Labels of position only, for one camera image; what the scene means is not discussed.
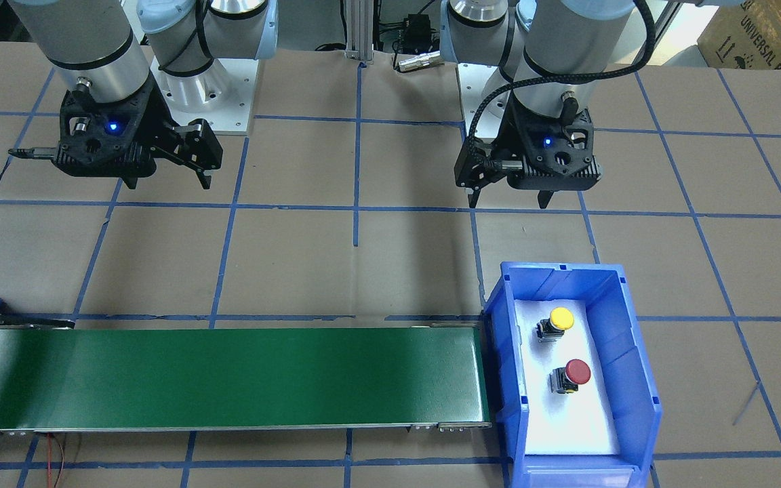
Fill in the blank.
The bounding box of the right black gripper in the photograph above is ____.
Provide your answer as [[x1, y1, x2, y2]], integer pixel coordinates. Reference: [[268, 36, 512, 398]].
[[9, 75, 223, 190]]

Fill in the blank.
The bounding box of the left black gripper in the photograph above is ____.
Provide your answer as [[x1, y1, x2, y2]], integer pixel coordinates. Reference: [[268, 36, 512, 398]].
[[455, 91, 599, 209]]

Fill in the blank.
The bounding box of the yellow push button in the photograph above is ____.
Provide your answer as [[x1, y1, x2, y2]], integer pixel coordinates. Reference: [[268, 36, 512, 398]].
[[536, 306, 576, 343]]

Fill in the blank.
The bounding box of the red push button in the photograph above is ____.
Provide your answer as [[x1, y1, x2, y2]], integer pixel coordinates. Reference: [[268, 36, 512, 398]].
[[549, 359, 593, 394]]

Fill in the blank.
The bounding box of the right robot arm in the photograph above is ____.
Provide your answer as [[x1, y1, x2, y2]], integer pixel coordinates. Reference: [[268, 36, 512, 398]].
[[9, 1, 278, 189]]

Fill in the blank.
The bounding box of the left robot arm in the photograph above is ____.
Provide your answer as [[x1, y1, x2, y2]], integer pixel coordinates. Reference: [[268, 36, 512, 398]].
[[440, 1, 655, 208]]

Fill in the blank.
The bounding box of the blue bin with buttons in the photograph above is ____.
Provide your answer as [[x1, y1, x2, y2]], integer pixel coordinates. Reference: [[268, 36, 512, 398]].
[[485, 262, 662, 487]]

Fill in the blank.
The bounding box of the silver metal cylinder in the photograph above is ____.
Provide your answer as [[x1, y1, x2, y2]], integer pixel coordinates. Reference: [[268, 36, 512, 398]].
[[395, 52, 444, 73]]

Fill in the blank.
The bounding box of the black power adapter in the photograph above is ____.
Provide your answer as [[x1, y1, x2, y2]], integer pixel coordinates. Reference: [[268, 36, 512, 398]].
[[400, 14, 433, 52]]

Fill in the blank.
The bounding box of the white foam pad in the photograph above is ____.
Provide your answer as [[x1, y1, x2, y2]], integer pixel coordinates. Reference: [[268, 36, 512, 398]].
[[515, 300, 620, 455]]

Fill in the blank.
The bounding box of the green conveyor belt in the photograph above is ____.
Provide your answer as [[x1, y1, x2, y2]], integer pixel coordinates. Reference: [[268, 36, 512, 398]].
[[0, 327, 491, 433]]

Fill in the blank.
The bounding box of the cardboard box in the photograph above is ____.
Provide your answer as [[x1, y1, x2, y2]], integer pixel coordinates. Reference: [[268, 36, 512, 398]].
[[697, 1, 781, 69]]

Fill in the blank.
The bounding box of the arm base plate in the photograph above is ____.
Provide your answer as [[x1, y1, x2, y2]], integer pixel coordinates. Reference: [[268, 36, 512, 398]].
[[457, 62, 573, 144], [151, 58, 260, 136]]

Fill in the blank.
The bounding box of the aluminium frame post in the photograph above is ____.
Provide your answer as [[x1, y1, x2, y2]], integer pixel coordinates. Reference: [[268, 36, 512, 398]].
[[343, 0, 375, 64]]

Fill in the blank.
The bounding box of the black braided cable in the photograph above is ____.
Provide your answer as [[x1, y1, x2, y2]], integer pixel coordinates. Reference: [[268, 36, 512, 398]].
[[465, 0, 656, 170]]

